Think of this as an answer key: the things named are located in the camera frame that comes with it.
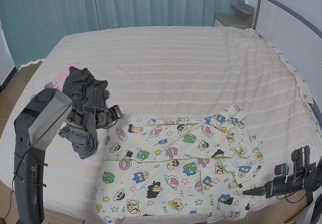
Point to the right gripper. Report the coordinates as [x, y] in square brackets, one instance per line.
[276, 189]

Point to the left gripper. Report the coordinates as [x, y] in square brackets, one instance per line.
[110, 117]

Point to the white printed pyjama top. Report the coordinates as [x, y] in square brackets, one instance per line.
[176, 167]

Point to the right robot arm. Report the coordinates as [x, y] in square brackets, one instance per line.
[312, 177]

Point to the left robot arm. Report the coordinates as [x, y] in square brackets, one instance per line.
[27, 167]

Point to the dark grey garment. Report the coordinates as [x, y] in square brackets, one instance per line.
[83, 145]

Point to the black garment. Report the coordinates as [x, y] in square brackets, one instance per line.
[78, 84]

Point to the pink garment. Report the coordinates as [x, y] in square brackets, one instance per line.
[63, 77]

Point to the grey and white garment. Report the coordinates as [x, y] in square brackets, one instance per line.
[51, 84]

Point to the bed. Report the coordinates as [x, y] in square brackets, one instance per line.
[176, 67]

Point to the grey bedside table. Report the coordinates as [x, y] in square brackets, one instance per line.
[231, 18]

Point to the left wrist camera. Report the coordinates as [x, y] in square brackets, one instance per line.
[95, 97]

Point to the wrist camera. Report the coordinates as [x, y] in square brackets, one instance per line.
[281, 170]
[95, 97]

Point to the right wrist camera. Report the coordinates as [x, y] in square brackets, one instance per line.
[281, 170]

